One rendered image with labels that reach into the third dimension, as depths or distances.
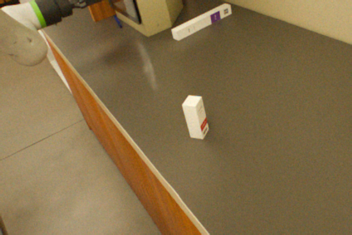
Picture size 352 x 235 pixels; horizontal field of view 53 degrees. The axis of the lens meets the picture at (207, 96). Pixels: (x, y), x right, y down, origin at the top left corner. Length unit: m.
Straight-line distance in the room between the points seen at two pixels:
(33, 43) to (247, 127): 0.67
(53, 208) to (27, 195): 0.25
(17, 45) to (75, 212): 1.24
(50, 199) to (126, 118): 1.40
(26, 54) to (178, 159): 0.58
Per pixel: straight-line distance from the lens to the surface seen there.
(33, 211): 2.31
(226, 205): 0.70
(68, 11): 1.29
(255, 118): 0.87
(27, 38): 1.14
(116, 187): 2.16
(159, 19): 1.40
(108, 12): 1.71
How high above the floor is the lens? 1.49
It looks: 35 degrees down
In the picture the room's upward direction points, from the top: 12 degrees counter-clockwise
